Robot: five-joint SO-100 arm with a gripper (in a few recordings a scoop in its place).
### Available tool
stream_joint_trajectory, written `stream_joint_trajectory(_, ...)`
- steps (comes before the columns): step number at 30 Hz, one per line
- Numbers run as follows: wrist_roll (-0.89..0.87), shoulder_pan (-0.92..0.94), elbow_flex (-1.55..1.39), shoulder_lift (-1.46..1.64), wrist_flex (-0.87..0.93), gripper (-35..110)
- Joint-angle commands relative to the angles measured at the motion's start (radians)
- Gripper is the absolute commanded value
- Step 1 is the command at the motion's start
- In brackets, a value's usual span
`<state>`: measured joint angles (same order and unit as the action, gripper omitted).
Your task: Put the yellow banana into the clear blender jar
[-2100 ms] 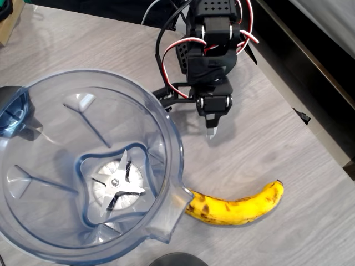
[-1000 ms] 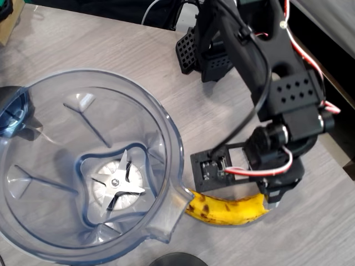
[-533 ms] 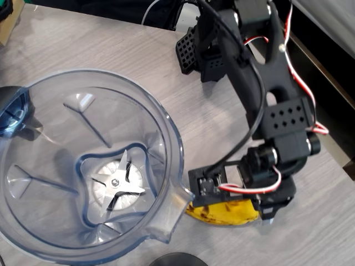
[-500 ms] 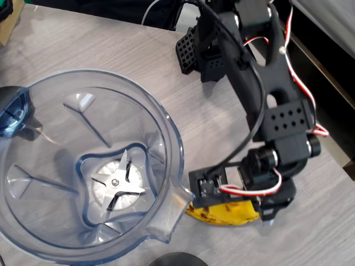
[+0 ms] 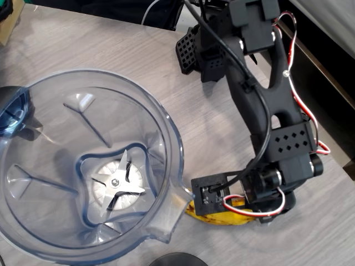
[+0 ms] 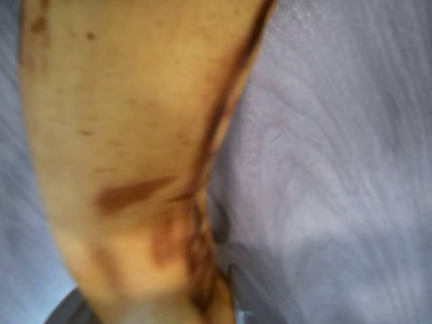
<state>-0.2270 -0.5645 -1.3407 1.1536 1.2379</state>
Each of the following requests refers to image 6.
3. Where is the gripper right finger with grey tip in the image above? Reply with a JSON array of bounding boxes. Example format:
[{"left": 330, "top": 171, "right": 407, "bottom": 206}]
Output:
[{"left": 231, "top": 265, "right": 271, "bottom": 324}]

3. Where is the gripper left finger with grey tip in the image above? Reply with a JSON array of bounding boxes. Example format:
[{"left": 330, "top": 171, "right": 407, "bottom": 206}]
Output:
[{"left": 43, "top": 286, "right": 102, "bottom": 324}]

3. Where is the spotted yellow banana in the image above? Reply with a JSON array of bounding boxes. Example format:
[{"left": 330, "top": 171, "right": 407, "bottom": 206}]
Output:
[{"left": 18, "top": 0, "right": 279, "bottom": 324}]

